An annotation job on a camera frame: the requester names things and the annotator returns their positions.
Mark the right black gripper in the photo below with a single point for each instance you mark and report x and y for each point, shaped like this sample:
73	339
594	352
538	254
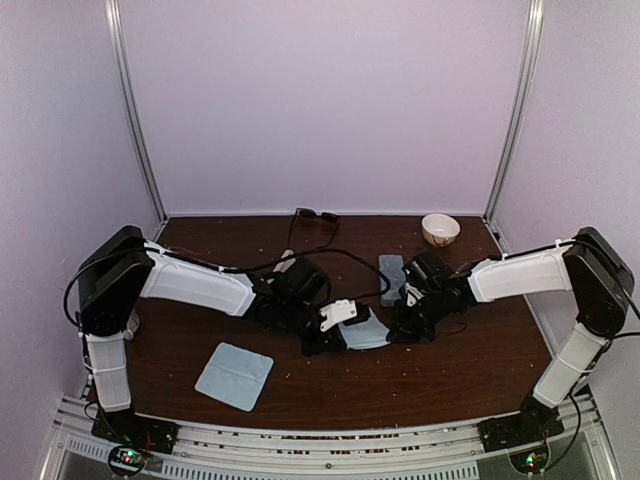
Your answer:
404	331

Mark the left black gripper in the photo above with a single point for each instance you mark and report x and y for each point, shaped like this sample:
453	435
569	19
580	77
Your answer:
333	340

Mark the light blue cloth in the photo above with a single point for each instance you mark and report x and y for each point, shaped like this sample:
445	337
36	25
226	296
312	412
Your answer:
235	376
369	334

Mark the grey-blue glasses case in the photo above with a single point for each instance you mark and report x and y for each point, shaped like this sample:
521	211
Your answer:
391	267

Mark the pink glasses case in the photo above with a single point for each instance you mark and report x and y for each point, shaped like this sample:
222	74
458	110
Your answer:
286	260

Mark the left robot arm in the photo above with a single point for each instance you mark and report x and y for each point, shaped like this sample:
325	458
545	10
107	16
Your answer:
127	267

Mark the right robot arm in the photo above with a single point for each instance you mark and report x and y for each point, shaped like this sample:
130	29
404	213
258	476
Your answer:
585	265

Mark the dark sunglasses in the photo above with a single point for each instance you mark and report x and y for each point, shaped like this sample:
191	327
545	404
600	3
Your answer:
308	221

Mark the white ceramic bowl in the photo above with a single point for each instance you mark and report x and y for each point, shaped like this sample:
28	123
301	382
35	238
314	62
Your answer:
440	230

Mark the patterned mug orange inside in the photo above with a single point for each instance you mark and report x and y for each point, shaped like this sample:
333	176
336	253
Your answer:
132	326

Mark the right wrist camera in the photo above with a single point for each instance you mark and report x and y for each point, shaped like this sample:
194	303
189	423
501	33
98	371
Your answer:
413	295

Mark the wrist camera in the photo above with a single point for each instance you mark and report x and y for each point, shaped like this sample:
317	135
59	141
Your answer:
347	312
413	295

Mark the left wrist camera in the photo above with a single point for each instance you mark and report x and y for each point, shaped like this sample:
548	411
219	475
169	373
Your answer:
347	312

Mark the aluminium front rail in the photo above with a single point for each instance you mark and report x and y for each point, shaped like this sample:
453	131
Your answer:
452	450

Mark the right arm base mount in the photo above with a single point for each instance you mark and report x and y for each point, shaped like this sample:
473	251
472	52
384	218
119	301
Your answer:
515	435

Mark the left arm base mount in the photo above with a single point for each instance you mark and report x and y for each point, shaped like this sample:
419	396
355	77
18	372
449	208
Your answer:
135	448

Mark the right aluminium frame post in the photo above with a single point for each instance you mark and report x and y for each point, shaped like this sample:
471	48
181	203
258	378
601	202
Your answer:
527	69

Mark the aluminium frame post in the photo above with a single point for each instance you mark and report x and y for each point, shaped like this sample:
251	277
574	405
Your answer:
117	36
527	69

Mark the left aluminium frame post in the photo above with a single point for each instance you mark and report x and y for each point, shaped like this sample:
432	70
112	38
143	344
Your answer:
117	36

